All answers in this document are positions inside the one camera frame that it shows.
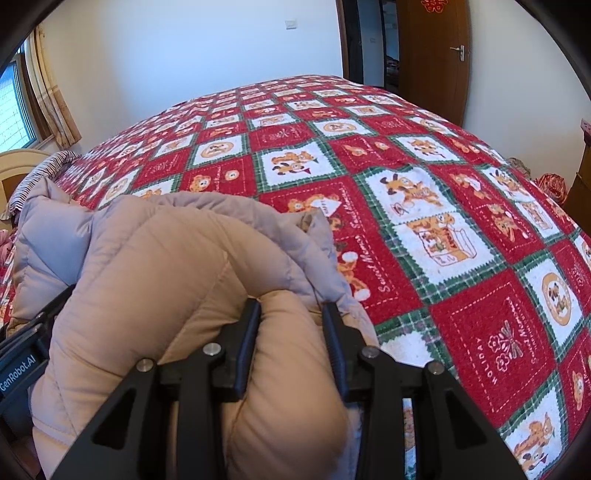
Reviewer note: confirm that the red checkered cartoon bedspread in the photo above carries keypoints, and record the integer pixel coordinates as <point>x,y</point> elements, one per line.
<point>455,256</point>

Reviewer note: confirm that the beige wooden headboard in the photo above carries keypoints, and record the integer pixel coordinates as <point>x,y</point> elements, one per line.
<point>15,165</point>

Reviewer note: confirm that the silver door handle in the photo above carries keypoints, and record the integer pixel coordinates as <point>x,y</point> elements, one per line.
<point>461,50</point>

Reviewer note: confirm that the brown wooden cabinet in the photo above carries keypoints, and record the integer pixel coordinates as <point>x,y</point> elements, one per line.
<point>578,202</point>

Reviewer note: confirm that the brown wooden door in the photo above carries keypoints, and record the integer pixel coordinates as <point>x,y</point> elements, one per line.
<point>431,75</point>

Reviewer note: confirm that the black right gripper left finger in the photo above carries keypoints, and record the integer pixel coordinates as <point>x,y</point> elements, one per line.
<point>164,421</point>

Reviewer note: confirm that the light grey quilted down jacket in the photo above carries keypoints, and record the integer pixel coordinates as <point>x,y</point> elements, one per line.
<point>158,278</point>

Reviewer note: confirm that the white wall switch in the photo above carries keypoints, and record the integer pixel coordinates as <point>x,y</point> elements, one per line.
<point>291,23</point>

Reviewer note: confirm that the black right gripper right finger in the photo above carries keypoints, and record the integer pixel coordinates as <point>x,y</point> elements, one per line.
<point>416,420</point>

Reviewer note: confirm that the striped pillow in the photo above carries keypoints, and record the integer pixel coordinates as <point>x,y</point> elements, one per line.
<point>50,168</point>

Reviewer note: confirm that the dark brown door frame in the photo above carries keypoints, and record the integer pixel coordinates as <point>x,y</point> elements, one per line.
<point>369,32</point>

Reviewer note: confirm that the red paper door decoration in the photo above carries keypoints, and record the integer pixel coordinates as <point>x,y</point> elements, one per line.
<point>434,6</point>

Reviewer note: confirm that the beige plaid curtain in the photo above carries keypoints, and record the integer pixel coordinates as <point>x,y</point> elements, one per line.
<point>47,94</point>

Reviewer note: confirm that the window with white frame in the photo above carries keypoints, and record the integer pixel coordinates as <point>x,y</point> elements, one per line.
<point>17,128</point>

